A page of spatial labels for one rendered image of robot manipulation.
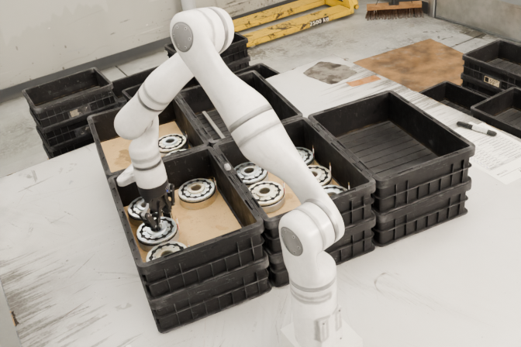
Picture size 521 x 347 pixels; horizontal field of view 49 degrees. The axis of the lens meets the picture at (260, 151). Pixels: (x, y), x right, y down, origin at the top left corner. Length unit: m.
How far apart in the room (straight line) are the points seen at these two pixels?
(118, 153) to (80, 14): 2.85
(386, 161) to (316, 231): 0.70
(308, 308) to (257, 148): 0.33
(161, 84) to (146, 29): 3.66
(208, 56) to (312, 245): 0.38
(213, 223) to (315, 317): 0.46
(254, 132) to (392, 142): 0.80
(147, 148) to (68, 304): 0.50
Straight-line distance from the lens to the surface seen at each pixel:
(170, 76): 1.19
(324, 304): 1.13
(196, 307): 1.41
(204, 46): 1.05
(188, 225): 1.51
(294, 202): 1.53
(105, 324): 1.51
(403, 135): 1.79
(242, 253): 1.35
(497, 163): 1.92
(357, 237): 1.50
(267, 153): 1.02
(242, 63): 3.28
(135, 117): 1.27
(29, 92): 3.20
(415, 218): 1.58
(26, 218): 1.97
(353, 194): 1.39
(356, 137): 1.78
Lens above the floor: 1.77
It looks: 32 degrees down
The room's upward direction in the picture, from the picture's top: 8 degrees counter-clockwise
